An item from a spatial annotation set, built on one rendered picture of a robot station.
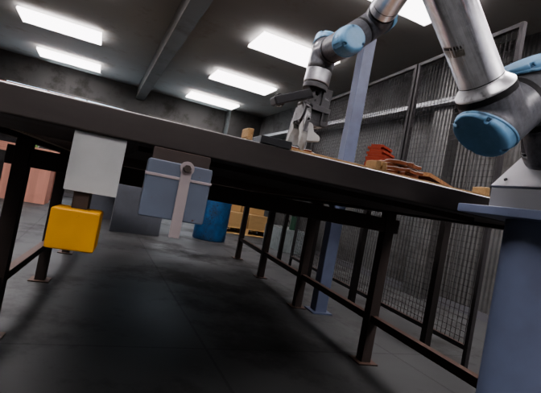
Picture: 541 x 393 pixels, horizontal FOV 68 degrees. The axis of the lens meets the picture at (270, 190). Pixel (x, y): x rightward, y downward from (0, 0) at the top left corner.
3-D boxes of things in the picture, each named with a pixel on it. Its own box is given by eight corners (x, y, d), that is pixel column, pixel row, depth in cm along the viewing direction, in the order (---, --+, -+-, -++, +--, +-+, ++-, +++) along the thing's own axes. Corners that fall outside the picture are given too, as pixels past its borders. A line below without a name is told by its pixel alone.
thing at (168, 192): (201, 242, 85) (217, 158, 85) (133, 232, 80) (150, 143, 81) (194, 235, 95) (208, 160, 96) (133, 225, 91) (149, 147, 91)
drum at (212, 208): (219, 238, 690) (228, 192, 693) (229, 244, 641) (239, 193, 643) (187, 234, 667) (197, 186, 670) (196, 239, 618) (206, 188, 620)
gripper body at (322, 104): (326, 129, 114) (336, 88, 115) (299, 120, 111) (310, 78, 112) (315, 132, 121) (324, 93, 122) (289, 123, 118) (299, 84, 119)
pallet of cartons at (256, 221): (272, 239, 858) (278, 205, 860) (215, 231, 807) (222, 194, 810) (256, 233, 942) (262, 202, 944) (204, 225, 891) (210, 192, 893)
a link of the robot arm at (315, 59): (324, 25, 112) (310, 34, 119) (315, 62, 111) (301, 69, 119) (348, 36, 115) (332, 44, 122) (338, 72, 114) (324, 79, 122)
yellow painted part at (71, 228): (92, 254, 79) (116, 137, 80) (42, 247, 76) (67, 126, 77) (97, 246, 87) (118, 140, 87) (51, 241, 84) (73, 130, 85)
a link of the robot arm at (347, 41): (367, 10, 104) (344, 25, 114) (336, 31, 101) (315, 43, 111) (381, 39, 106) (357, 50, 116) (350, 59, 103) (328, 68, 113)
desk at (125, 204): (130, 221, 697) (139, 177, 699) (161, 236, 578) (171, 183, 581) (84, 215, 653) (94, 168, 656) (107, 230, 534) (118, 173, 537)
